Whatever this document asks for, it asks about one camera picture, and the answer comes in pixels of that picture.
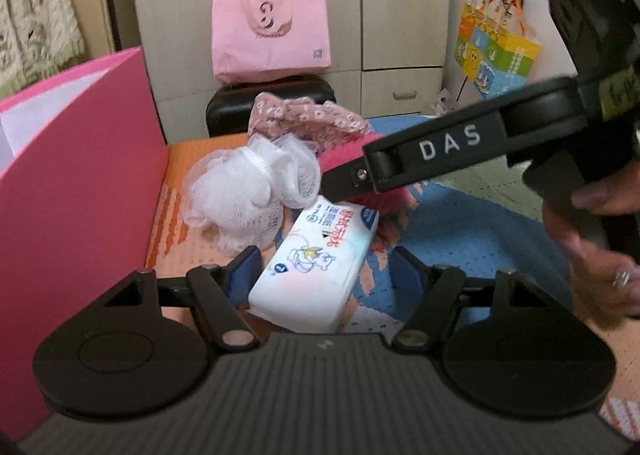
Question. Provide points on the pastel patchwork blanket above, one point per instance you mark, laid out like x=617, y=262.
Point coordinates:
x=475, y=235

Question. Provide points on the pink floral cloth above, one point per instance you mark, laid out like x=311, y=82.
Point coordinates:
x=295, y=117

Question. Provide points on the cream green fuzzy cardigan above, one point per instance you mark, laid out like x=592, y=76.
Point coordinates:
x=35, y=15

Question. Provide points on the pink storage box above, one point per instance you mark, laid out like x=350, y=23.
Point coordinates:
x=80, y=175

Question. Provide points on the white tissue packet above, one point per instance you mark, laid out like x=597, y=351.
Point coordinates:
x=315, y=265

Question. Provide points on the person's right hand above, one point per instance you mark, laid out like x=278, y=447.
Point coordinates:
x=590, y=280

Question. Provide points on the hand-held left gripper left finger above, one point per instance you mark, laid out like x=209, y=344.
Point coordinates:
x=247, y=267

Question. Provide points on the white mesh bath pouf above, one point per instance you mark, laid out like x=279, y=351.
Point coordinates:
x=240, y=195

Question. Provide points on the colourful paper gift bag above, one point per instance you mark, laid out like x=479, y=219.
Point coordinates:
x=495, y=55

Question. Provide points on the beige wardrobe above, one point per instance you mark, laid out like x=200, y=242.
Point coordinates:
x=390, y=10

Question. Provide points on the black stool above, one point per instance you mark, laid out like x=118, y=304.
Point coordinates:
x=230, y=107

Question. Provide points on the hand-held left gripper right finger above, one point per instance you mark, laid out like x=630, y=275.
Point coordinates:
x=407, y=272

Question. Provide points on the pink tote bag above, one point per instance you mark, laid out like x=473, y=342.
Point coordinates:
x=270, y=35

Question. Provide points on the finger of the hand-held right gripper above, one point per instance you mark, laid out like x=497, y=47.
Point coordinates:
x=435, y=150

